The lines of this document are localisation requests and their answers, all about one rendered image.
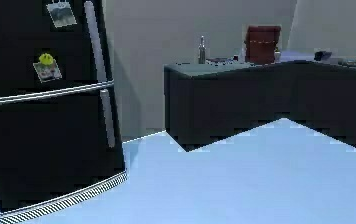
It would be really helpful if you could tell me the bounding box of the grey metal bottle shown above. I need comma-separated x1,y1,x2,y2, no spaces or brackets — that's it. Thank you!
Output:
197,35,207,65

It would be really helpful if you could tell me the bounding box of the dark flat tray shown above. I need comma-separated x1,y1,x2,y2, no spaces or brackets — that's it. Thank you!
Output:
206,57,240,66

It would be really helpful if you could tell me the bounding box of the black kitchen counter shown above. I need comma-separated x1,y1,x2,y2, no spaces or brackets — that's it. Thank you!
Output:
163,59,356,154

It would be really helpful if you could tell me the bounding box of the black fridge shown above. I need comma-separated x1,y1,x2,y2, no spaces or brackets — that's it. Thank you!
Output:
0,0,128,224

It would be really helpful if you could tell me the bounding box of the grey photo on fridge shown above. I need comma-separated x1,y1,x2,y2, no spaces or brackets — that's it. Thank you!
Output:
46,0,78,29

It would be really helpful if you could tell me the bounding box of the small black object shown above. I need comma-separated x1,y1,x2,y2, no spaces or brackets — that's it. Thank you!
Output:
313,50,333,62

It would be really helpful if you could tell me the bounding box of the short grey fridge handle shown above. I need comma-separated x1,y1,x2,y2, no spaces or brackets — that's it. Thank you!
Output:
99,88,116,148

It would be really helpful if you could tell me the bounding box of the long grey fridge handle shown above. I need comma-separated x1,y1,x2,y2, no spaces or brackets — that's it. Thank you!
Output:
83,0,108,83

